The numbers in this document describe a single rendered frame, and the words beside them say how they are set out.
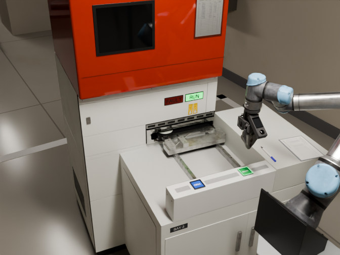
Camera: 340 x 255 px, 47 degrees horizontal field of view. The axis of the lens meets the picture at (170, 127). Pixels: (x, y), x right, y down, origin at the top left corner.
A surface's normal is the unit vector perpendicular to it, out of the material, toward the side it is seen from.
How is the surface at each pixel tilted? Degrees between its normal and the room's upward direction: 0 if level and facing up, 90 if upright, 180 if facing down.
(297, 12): 90
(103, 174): 90
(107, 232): 90
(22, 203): 0
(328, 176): 56
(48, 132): 0
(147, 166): 0
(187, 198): 90
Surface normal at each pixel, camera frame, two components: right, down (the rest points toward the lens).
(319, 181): -0.46, -0.14
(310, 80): -0.85, 0.26
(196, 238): 0.40, 0.48
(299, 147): 0.02, -0.86
